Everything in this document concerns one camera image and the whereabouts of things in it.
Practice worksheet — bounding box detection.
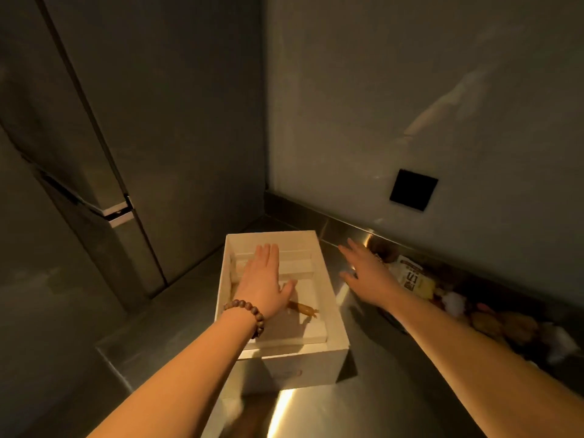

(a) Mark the person's left hand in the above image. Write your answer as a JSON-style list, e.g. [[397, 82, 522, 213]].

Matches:
[[233, 243, 298, 320]]

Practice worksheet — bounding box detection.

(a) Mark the person's right hand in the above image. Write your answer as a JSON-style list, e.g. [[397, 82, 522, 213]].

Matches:
[[337, 238, 404, 311]]

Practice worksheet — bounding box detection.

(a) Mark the person's right forearm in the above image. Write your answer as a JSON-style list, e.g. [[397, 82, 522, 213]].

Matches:
[[385, 287, 584, 438]]

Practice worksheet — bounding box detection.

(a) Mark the person's left forearm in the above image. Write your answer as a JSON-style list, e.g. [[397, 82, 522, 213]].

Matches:
[[88, 310, 257, 438]]

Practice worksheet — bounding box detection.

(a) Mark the small brown elongated item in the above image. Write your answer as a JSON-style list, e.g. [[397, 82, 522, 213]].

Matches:
[[287, 300, 319, 319]]

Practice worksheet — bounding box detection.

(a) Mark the white inner box tray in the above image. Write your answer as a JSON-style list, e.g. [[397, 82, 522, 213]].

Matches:
[[229, 250, 329, 352]]

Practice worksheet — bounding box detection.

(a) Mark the yellow and white snack packet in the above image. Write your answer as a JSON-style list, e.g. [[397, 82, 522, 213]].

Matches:
[[391, 255, 435, 300]]

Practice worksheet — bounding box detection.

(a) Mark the white rectangular box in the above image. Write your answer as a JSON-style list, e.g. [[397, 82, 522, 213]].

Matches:
[[214, 230, 351, 400]]

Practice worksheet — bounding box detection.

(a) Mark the small white wrapped snack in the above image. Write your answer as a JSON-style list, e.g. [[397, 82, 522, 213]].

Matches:
[[442, 292, 467, 317]]

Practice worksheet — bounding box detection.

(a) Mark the brown wrapped snack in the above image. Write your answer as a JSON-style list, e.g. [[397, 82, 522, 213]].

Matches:
[[499, 312, 540, 347], [470, 311, 503, 339]]

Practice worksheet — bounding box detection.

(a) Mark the grey refrigerator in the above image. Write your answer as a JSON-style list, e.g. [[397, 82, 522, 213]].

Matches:
[[0, 0, 266, 315]]

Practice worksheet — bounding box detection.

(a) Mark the white crumpled wrapper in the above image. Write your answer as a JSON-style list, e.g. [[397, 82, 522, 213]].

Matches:
[[542, 323, 581, 363]]

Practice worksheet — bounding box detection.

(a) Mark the brown wooden bead bracelet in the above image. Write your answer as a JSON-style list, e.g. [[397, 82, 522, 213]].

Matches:
[[223, 299, 266, 339]]

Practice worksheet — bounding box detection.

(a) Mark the black square wall socket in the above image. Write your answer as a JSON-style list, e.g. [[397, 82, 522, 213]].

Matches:
[[389, 169, 439, 212]]

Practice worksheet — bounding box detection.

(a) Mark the silver refrigerator door handle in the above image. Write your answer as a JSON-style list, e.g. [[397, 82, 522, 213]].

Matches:
[[102, 199, 136, 229]]

